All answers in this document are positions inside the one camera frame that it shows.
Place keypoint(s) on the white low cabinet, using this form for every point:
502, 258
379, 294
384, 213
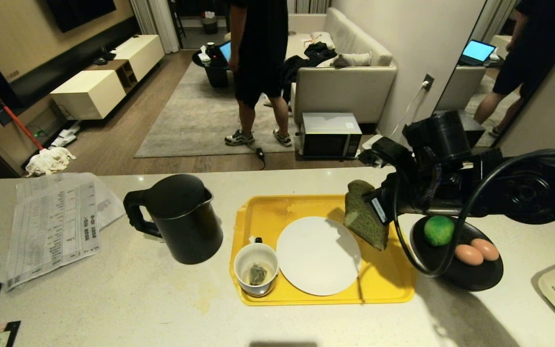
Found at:
85, 94
142, 50

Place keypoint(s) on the silver microwave oven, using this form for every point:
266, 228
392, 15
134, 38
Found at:
328, 135

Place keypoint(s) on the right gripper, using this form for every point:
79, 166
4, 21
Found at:
410, 195

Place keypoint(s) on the black electric kettle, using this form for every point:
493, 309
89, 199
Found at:
191, 236

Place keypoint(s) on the beige sofa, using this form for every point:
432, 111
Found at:
345, 91

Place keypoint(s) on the wooden open cabinet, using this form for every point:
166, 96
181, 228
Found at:
123, 72

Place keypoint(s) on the dark waste bin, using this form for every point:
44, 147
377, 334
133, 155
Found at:
209, 24

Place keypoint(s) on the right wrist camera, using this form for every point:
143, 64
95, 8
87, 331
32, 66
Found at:
388, 152

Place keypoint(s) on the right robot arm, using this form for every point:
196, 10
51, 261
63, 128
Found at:
528, 193

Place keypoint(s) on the printed paper sheet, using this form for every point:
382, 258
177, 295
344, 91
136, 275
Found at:
51, 231
106, 205

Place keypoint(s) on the grey pillow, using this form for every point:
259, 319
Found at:
352, 60

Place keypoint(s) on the black coffee table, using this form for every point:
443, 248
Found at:
217, 74

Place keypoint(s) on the yellow plastic tray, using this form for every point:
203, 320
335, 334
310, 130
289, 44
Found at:
263, 217

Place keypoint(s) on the white curtain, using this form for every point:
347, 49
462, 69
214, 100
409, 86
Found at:
154, 24

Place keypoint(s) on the white round plate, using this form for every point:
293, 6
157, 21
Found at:
316, 258

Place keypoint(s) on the grey rug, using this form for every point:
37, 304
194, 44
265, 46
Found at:
191, 120

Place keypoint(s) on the tea bag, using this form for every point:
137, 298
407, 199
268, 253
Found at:
258, 274

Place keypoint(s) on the black clothing pile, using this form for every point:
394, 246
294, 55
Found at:
316, 53

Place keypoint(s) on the white mug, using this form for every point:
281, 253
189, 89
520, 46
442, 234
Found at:
244, 285

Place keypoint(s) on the open laptop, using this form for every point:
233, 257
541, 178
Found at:
224, 50

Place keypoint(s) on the wall mirror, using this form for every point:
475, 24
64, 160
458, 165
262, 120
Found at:
504, 72

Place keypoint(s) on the black kettle lid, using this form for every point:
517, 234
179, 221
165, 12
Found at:
178, 195

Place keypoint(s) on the black television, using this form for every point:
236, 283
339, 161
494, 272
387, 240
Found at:
77, 12

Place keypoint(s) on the green bread slice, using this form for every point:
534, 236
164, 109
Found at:
359, 221

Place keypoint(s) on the wall power outlet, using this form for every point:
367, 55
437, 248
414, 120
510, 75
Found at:
429, 82

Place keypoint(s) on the green lime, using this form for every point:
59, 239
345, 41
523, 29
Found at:
438, 230

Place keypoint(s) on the black power adapter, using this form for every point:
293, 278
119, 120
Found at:
260, 153

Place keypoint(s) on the person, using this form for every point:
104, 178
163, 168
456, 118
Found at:
258, 48

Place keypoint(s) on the brown egg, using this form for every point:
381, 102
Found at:
468, 255
488, 248

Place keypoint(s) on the black shallow bowl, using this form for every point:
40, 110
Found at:
472, 278

